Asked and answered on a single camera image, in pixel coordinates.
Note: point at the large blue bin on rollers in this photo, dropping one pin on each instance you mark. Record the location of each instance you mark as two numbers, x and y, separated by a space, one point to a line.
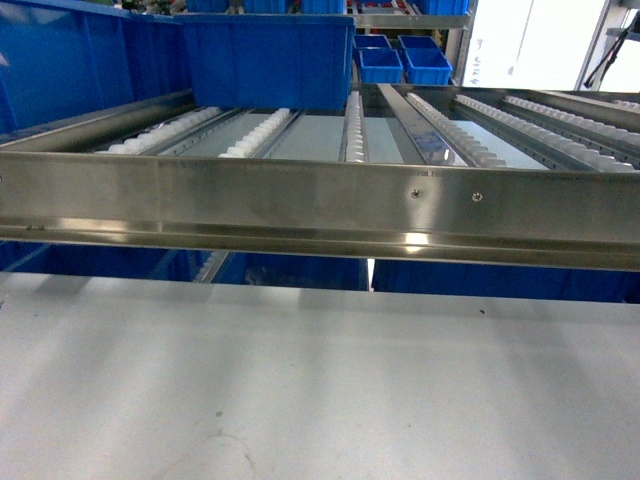
294 61

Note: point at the white roller track centre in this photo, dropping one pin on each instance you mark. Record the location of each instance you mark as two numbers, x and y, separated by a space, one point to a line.
355 146

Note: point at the blue bin under shelf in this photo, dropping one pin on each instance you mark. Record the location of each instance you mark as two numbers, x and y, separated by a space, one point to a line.
505 281

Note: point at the small blue bin back right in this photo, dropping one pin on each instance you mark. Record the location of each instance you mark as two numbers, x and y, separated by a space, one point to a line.
426 67

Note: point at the small blue bin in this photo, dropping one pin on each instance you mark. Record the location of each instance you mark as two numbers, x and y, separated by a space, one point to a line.
380 66
426 67

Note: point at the large blue bin far left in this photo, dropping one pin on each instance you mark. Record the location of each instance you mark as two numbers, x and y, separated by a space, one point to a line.
61 59

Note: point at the small blue bin back left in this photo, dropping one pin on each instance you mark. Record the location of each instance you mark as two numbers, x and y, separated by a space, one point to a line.
380 66

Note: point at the white roller track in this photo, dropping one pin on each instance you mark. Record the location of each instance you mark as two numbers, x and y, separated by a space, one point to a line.
252 141
355 146

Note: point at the stainless steel front shelf rail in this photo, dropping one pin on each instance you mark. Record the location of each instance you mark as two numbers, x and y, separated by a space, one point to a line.
447 214

